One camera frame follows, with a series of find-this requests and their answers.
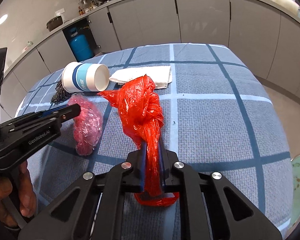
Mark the white plastic container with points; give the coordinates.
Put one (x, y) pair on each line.
(289, 5)

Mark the white blue paper cup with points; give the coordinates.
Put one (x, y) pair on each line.
(85, 77)

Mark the dark pot on counter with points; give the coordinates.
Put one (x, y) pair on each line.
(54, 23)

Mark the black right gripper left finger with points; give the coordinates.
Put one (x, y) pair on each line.
(92, 206)

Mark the pink plastic wrap bundle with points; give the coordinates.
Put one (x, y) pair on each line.
(87, 126)

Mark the red plastic bag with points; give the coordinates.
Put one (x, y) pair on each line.
(142, 119)

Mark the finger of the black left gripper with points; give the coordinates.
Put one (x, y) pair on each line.
(67, 112)
(54, 111)

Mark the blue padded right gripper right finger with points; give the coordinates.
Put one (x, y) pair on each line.
(211, 207)

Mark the blue gas cylinder under counter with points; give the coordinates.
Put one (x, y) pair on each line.
(79, 43)

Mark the blue checked tablecloth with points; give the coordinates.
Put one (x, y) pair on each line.
(217, 117)

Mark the grey kitchen cabinets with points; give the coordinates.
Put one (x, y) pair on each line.
(262, 33)

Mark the person's left hand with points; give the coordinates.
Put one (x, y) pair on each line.
(17, 199)

